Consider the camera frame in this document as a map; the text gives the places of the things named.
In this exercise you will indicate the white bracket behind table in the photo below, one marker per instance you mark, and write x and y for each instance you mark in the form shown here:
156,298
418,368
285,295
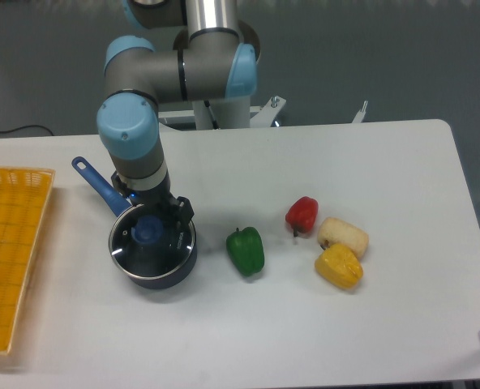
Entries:
360,115

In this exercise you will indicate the red bell pepper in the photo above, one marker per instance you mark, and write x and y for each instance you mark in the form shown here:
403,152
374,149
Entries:
302,215

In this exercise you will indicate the beige bread loaf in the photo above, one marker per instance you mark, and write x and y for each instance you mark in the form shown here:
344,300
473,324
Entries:
334,230

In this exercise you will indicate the yellow wicker basket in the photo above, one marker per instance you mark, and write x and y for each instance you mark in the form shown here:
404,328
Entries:
24,198

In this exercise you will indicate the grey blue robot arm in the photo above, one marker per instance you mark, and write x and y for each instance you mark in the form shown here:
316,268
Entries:
127,120

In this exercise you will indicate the blue saucepan with handle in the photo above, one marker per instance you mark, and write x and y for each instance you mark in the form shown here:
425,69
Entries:
95,180

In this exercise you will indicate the glass lid blue knob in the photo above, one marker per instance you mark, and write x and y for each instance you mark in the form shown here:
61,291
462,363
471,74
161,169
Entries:
152,252

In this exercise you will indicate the yellow bell pepper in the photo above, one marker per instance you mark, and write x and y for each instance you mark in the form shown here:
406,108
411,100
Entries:
339,266

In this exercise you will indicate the green bell pepper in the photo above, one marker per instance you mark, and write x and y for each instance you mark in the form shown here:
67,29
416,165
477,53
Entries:
246,251

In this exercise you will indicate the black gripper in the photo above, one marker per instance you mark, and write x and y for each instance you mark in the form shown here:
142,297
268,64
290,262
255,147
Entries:
154,193

